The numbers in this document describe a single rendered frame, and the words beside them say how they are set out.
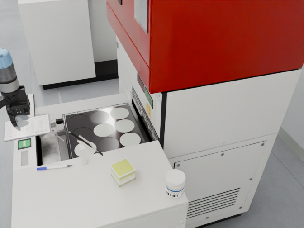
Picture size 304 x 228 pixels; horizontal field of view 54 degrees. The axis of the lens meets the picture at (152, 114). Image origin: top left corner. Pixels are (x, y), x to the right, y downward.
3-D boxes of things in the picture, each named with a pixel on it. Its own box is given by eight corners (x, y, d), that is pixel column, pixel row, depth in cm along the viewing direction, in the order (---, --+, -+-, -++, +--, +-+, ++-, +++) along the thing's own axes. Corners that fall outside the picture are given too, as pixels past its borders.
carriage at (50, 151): (56, 125, 160) (55, 121, 159) (63, 176, 134) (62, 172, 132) (40, 128, 158) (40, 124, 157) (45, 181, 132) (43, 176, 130)
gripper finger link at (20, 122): (31, 133, 127) (26, 116, 121) (16, 135, 126) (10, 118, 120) (31, 128, 129) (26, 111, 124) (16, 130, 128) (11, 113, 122)
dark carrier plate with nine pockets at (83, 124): (128, 105, 169) (128, 104, 168) (146, 146, 143) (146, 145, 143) (65, 116, 160) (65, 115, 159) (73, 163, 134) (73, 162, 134)
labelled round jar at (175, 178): (179, 182, 118) (181, 167, 112) (186, 197, 113) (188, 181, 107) (162, 187, 116) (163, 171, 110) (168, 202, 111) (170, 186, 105)
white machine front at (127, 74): (121, 76, 207) (119, 19, 182) (162, 160, 147) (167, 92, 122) (117, 76, 206) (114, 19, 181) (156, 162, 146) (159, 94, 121)
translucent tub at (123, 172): (126, 168, 123) (126, 157, 119) (136, 181, 118) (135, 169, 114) (110, 176, 120) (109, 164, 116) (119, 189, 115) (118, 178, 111)
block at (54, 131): (57, 131, 152) (55, 127, 150) (57, 136, 150) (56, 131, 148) (40, 135, 150) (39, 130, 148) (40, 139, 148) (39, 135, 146)
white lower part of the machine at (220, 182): (197, 141, 276) (210, 62, 225) (246, 218, 215) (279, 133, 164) (122, 159, 257) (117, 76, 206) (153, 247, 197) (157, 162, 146)
